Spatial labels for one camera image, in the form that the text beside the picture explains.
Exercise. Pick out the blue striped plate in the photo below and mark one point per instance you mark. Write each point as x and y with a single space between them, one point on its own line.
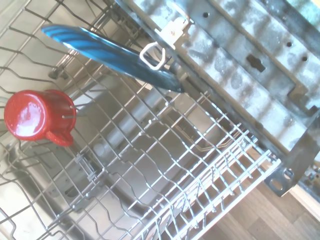
110 52

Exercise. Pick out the white plastic rack clip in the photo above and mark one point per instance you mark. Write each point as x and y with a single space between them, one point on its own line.
152 56

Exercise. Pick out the metal dishwasher frame rail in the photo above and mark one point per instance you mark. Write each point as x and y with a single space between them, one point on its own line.
250 65

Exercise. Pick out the red speckled enamel mug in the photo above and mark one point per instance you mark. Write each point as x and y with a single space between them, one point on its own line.
37 117

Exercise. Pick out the white rail roller bracket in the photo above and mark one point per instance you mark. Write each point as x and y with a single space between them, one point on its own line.
175 30

